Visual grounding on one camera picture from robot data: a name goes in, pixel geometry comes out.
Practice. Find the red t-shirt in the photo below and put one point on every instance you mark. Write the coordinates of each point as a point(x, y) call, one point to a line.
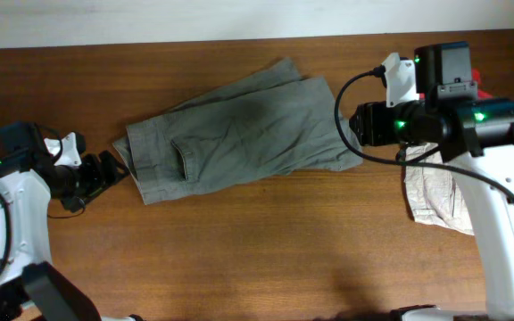
point(480, 84)

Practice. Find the grey-green shorts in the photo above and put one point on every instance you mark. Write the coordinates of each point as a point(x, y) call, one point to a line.
point(272, 122)

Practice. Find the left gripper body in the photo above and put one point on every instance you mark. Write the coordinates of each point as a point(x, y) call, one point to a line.
point(90, 183)

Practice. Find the beige shorts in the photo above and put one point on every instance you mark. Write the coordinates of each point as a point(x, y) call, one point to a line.
point(435, 199)

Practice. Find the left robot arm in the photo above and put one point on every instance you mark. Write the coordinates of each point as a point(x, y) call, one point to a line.
point(34, 171)

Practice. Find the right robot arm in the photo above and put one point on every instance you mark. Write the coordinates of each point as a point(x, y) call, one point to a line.
point(434, 97)

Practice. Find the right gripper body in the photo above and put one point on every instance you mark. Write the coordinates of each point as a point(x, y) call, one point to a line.
point(396, 123)

